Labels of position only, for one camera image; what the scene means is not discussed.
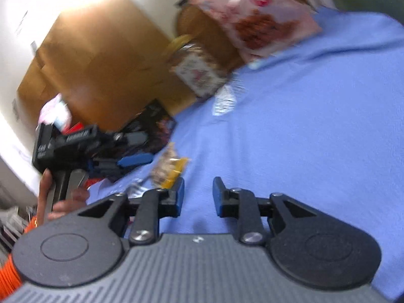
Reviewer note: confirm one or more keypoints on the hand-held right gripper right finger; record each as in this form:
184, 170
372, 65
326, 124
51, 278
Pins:
217, 195

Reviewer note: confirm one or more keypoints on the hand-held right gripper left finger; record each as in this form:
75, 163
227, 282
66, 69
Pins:
179, 195

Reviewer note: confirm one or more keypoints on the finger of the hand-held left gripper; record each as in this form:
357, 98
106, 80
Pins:
135, 159
105, 168

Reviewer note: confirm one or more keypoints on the yellow snack packet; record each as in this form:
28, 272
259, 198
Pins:
169, 172

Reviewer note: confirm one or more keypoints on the black cardboard box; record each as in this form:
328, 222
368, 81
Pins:
148, 129

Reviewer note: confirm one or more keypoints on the person's left hand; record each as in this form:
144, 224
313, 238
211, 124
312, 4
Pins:
68, 205

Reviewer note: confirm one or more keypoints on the red gift box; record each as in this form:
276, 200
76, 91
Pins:
73, 128

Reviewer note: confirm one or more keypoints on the pink and blue plush toy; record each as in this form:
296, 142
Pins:
55, 113

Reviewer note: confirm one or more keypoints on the wood-grain board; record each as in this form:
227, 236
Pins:
94, 63

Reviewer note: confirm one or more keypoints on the blue printed bed sheet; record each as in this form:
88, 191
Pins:
299, 132

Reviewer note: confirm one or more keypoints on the clear nut jar yellow lid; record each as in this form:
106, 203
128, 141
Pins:
197, 66

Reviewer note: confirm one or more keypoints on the pink snack bag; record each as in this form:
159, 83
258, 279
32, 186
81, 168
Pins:
258, 22

